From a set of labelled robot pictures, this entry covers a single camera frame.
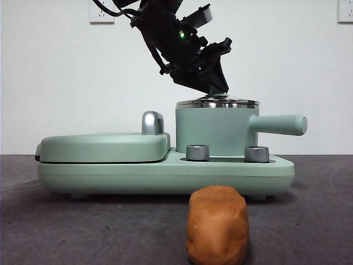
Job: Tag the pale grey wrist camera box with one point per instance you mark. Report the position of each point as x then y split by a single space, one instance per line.
204 13

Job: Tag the mint green breakfast machine base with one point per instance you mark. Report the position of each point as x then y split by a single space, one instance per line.
138 176

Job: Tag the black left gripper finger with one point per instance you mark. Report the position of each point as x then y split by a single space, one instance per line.
193 80
218 77

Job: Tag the silver control knob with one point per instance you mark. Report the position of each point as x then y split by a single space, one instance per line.
197 152
257 154

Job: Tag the brown potato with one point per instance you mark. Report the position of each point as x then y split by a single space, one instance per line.
218 226

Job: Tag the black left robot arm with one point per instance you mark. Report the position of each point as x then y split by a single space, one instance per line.
165 36

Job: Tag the glass lid with green knob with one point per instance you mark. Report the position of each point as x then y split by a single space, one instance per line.
237 101

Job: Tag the mint green grill cover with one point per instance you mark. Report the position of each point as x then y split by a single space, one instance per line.
104 146

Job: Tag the white wall socket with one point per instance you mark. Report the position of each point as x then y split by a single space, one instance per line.
96 18
346 12

